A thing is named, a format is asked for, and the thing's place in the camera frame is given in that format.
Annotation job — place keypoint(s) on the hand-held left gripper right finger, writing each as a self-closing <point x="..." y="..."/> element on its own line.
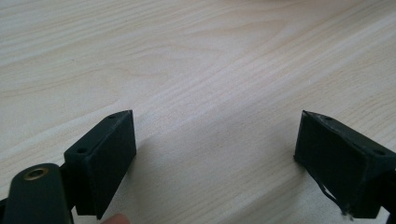
<point x="336" y="155"/>

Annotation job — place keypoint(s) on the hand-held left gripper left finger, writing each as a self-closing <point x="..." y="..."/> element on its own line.
<point x="109" y="161"/>

